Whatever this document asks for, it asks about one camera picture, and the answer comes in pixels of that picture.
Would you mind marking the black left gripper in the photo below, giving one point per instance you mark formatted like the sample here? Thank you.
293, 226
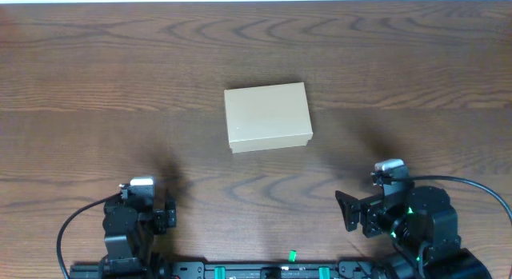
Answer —
166, 217

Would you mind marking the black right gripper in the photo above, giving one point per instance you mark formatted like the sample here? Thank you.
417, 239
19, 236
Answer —
372, 207

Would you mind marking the cardboard box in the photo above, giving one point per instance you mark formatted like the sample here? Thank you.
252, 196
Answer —
267, 117

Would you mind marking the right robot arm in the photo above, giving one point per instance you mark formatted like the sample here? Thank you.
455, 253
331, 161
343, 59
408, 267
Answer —
423, 228

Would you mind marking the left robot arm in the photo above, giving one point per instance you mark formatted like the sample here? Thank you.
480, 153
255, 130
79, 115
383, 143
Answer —
130, 227

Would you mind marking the black mounting rail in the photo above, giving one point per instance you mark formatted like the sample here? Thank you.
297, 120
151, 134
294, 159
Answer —
253, 270

